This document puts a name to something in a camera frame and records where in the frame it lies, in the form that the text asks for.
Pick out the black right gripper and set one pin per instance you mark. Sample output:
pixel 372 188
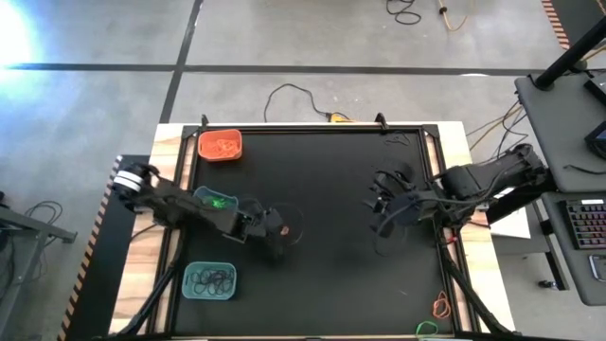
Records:
pixel 402 206

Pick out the dark rubber band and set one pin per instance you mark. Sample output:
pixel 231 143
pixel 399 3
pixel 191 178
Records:
pixel 224 281
pixel 397 138
pixel 213 284
pixel 201 281

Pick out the black aluminium table frame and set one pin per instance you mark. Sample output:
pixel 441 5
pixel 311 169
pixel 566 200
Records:
pixel 308 127

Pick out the backlit keyboard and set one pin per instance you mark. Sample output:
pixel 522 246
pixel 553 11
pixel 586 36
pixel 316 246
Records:
pixel 589 225

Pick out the grey keyboard desk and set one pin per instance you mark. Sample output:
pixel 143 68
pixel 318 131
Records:
pixel 575 284

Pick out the grey metal stand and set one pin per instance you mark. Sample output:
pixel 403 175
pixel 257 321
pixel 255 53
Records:
pixel 28 225

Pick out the small orange rubber band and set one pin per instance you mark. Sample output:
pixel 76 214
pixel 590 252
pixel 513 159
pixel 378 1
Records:
pixel 445 310

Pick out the dark tablet screen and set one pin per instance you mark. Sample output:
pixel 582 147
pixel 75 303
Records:
pixel 599 142

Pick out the black desk device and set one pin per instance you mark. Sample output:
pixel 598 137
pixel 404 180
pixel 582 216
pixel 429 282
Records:
pixel 597 90

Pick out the black pole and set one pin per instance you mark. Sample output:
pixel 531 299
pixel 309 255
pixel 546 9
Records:
pixel 568 59

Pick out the dark handheld device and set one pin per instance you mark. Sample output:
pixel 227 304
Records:
pixel 599 267

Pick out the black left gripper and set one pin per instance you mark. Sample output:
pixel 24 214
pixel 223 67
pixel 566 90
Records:
pixel 265 227

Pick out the orange plastic basket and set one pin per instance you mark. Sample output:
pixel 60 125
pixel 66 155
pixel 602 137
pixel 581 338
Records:
pixel 206 142

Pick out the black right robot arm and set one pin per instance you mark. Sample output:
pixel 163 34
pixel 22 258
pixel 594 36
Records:
pixel 483 182

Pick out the blue-grey plastic basket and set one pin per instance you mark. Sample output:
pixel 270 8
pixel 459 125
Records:
pixel 203 192

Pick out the teal plastic basket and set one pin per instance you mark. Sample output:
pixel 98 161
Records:
pixel 189 280

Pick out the black table mat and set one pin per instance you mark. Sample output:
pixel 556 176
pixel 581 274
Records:
pixel 331 293

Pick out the black clamp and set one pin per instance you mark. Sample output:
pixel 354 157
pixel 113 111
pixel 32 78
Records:
pixel 380 120
pixel 204 119

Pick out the black desk brace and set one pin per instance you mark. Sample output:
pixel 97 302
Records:
pixel 516 201

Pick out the black floor mat striped edge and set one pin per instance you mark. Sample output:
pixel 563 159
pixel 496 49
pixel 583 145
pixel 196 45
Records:
pixel 568 14
pixel 109 274

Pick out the white paper sheet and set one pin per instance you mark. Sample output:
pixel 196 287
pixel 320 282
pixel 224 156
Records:
pixel 513 229

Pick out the small black floor object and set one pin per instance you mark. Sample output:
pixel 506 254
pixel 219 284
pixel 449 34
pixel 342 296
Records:
pixel 547 284

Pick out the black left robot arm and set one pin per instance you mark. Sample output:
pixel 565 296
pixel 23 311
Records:
pixel 180 206

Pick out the black desk leg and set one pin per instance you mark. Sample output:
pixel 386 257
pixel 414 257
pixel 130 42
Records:
pixel 556 260

